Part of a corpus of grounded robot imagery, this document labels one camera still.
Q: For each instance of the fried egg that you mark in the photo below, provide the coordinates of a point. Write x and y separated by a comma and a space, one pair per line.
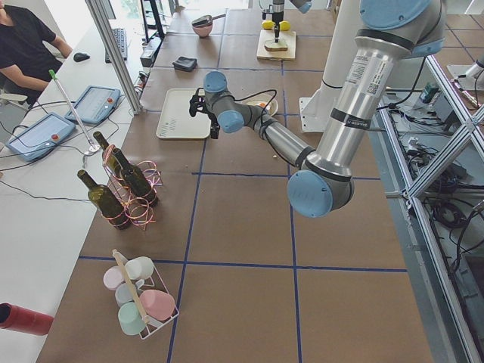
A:
257, 103

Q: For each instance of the red cylinder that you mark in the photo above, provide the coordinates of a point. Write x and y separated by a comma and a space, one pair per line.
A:
24, 320

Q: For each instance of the pink bowl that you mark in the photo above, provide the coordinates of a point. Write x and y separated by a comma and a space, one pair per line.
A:
203, 32

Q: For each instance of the person in black shirt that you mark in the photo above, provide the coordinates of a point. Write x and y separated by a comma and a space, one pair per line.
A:
25, 60

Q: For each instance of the wooden cutting board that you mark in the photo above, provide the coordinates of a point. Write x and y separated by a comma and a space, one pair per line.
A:
287, 38

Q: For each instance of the dark green wine bottle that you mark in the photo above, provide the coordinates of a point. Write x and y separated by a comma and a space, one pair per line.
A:
106, 202

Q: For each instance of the black keyboard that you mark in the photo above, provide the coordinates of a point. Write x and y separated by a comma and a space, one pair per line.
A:
120, 38

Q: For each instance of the blue teach pendant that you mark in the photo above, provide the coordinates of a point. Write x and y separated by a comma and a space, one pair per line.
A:
96, 103
41, 138

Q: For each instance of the copper wire bottle rack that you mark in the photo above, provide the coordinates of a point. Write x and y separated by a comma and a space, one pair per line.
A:
137, 209

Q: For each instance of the aluminium frame post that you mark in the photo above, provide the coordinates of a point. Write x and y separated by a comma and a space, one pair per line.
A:
100, 18

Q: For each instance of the light pink cup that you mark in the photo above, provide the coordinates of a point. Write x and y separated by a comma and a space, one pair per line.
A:
113, 278

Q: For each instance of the black computer mouse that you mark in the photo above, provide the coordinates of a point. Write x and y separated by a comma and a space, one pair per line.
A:
80, 56

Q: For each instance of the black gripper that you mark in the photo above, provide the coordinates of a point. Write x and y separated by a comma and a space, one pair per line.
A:
277, 16
214, 123

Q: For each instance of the bread slice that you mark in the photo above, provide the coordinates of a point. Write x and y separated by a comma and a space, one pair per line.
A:
272, 46

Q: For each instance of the mint green cup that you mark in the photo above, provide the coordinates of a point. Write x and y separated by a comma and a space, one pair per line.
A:
130, 320

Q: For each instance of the cream bear serving tray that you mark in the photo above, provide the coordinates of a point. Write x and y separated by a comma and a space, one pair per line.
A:
175, 121

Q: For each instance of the white round plate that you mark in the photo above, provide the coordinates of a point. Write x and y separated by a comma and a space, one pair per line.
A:
271, 103

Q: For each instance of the grey folded cloth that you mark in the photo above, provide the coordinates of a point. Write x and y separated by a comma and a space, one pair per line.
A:
186, 64

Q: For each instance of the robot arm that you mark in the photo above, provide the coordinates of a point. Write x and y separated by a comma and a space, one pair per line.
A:
302, 5
388, 32

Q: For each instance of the white stick green tip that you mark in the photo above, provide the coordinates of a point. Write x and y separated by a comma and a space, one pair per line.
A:
93, 148

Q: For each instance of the white cup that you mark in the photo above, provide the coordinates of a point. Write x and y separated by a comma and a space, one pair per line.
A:
138, 268

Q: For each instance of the metal scoop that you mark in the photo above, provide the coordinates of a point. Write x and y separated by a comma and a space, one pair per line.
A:
206, 20

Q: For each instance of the grey blue cup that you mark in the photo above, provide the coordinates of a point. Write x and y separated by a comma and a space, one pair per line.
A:
123, 295

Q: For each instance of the yellow lemon half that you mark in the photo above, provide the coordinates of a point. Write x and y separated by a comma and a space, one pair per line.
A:
284, 25
268, 24

